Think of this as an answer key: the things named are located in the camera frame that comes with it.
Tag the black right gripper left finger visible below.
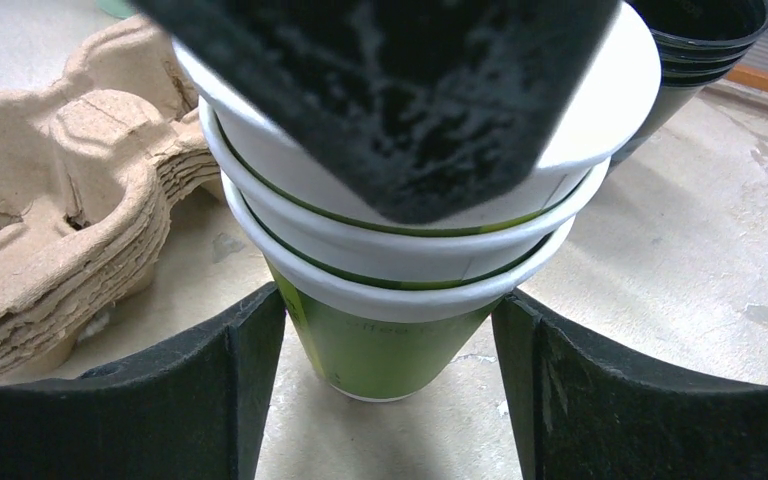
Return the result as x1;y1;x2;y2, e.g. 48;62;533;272
0;283;285;479

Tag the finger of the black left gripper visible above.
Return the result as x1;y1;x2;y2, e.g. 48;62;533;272
133;0;621;225

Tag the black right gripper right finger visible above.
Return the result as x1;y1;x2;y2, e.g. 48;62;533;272
492;291;768;479

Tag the white paper cup stack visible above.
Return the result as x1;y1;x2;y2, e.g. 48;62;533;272
172;1;661;402

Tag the black paper cup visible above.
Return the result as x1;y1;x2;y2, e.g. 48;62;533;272
610;0;768;169

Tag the green straw holder cup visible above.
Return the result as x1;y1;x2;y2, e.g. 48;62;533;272
95;0;136;20

